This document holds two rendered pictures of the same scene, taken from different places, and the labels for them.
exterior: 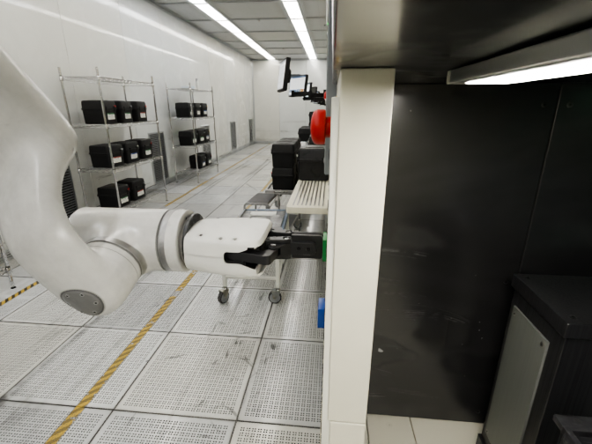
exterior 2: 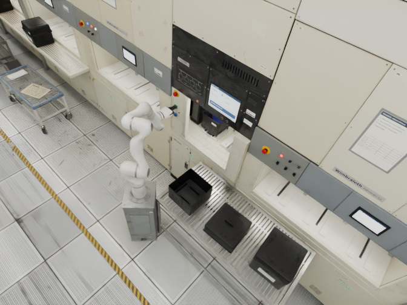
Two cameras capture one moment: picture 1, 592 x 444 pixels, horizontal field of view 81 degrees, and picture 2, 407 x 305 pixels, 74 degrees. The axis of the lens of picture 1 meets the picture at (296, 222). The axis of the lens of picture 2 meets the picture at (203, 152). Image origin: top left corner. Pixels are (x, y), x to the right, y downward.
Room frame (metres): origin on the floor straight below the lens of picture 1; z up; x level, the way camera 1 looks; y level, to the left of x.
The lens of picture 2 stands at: (-0.81, 1.45, 2.89)
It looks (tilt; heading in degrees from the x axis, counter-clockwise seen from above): 50 degrees down; 300
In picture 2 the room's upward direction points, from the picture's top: 9 degrees clockwise
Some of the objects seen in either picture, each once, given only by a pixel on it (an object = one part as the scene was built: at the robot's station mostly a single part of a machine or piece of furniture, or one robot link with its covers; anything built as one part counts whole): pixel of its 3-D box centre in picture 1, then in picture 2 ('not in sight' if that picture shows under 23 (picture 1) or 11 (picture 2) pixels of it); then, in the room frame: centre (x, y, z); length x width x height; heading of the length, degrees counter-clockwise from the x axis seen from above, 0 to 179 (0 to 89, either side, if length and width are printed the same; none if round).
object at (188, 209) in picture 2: not in sight; (190, 191); (-0.14, 0.41, 0.85); 0.28 x 0.28 x 0.17; 83
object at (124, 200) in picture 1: (114, 196); not in sight; (4.20, 2.27, 0.31); 0.30 x 0.28 x 0.26; 173
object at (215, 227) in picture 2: not in sight; (228, 225); (-0.58, 0.45, 0.83); 0.29 x 0.29 x 0.13; 87
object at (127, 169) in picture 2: not in sight; (132, 173); (0.24, 0.69, 1.07); 0.19 x 0.12 x 0.24; 27
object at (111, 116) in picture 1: (99, 112); not in sight; (4.23, 2.29, 1.31); 0.30 x 0.28 x 0.26; 177
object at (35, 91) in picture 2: not in sight; (35, 90); (2.48, 0.33, 0.47); 0.31 x 0.23 x 0.02; 16
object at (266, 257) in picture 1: (247, 251); not in sight; (0.40, 0.06, 1.20); 0.08 x 0.06 x 0.01; 43
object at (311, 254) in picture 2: not in sight; (225, 241); (-0.60, 0.38, 0.38); 1.30 x 0.60 x 0.76; 174
